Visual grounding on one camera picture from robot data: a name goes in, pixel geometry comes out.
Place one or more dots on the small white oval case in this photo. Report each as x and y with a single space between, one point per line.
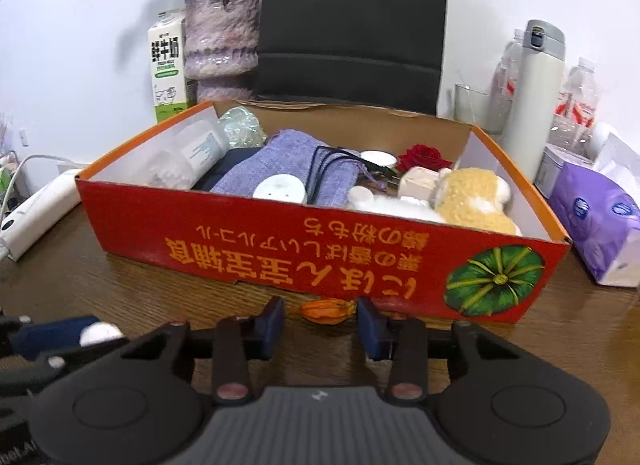
98 333

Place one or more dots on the alpaca plush toy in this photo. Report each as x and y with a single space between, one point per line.
467 197

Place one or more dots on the white thermos bottle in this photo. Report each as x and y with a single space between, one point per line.
539 80

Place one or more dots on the water bottle left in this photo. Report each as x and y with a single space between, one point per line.
503 85

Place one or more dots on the clear glass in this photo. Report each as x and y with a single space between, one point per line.
470 105

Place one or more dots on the purple linen bag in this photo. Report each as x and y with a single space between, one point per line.
296 153

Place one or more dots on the translucent cotton swab box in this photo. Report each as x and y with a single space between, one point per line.
174 154

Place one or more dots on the red cardboard box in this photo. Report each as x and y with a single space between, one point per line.
414 267

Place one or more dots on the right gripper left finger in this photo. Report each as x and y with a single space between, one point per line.
239 340

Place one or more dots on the milk carton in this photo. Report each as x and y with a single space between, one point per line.
171 90

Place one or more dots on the water bottle right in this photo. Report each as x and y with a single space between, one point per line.
575 112

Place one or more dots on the purple tissue pack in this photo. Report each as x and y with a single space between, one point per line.
599 208

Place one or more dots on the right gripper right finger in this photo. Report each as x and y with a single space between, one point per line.
404 344

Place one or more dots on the round white disc device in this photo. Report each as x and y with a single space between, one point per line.
284 188

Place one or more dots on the white yellow plug adapter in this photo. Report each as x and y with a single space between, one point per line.
418 183

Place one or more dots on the water bottle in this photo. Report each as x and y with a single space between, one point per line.
575 112
503 85

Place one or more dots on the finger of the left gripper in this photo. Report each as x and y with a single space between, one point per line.
52 366
23 337

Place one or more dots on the red rose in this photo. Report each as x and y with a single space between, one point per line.
424 156

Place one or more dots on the black paper bag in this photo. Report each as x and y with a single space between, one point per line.
385 53

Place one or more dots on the orange dried petal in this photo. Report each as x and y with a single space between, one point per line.
329 311

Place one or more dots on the white power bank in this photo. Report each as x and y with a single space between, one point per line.
38 214

